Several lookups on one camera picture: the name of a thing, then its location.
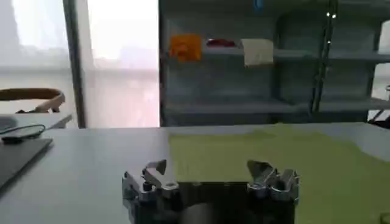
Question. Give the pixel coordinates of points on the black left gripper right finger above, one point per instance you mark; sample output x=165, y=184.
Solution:
x=274, y=185

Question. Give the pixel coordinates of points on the dark grey laptop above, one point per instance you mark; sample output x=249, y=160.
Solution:
x=18, y=156

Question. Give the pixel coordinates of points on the dark window frame post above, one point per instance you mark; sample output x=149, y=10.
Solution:
x=74, y=76

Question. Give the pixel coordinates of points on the small white side table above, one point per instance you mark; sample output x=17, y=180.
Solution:
x=39, y=119

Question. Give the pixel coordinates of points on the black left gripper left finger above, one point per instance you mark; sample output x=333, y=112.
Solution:
x=158, y=182

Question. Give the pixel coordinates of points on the green cloth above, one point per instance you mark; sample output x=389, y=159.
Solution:
x=304, y=167

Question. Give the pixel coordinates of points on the brown wooden chair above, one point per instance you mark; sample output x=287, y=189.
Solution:
x=33, y=92

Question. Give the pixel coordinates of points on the grey metal shelf rack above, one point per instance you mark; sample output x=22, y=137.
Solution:
x=231, y=82

